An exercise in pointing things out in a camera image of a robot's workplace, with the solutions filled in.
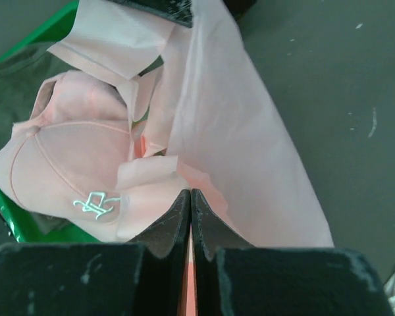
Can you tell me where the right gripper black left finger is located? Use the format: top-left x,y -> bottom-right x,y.
124,190 -> 191,261

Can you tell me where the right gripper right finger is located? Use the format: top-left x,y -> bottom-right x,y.
190,189 -> 257,264

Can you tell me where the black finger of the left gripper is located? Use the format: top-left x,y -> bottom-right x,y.
112,0 -> 193,28

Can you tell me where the pink plastic bag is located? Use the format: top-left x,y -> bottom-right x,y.
45,0 -> 335,316

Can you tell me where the green plastic tray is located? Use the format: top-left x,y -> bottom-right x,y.
0,1 -> 97,243

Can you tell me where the pink baseball cap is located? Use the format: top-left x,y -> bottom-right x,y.
0,70 -> 188,242

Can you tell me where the dark olive folded cloth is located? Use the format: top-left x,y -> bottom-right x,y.
0,44 -> 70,236

